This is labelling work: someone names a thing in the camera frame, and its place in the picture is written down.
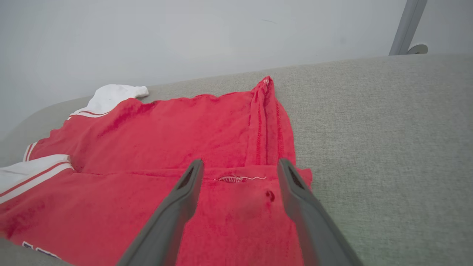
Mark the red and white garment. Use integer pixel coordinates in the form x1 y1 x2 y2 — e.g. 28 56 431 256
0 76 313 266

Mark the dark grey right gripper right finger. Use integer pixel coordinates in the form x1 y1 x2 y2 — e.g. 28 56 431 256
278 158 365 266

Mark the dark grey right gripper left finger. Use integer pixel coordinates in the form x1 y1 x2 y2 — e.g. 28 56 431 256
116 159 204 266

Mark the grey metal wall post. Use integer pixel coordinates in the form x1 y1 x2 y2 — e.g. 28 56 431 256
389 0 428 56

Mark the round post foot plate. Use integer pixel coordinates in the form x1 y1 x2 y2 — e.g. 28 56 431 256
406 43 429 55

